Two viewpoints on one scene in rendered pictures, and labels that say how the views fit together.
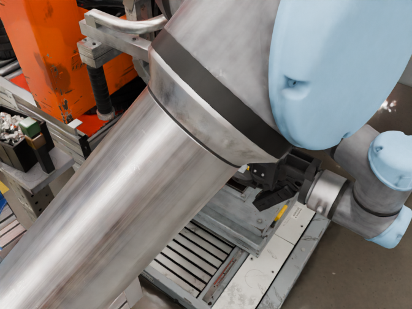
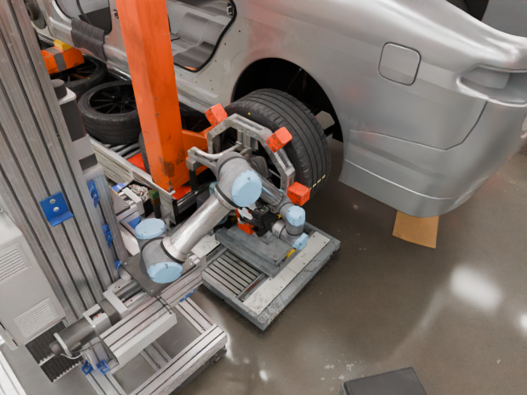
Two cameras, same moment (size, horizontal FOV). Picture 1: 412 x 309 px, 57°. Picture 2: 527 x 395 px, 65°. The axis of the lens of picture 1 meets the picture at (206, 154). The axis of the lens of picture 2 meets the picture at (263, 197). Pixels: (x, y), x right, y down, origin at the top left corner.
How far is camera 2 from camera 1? 123 cm
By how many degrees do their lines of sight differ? 4
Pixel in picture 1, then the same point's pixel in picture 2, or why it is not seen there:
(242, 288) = (262, 294)
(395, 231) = (298, 241)
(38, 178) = not seen: hidden behind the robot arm
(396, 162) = (292, 215)
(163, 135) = (216, 202)
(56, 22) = (171, 142)
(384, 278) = (350, 298)
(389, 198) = (293, 228)
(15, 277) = (185, 228)
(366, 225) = (289, 239)
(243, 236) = (265, 265)
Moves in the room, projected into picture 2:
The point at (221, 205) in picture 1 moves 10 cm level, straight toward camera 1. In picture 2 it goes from (253, 246) to (251, 258)
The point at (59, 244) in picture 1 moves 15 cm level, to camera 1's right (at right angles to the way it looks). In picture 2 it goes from (195, 221) to (238, 224)
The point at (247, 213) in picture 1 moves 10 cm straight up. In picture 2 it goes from (269, 251) to (269, 240)
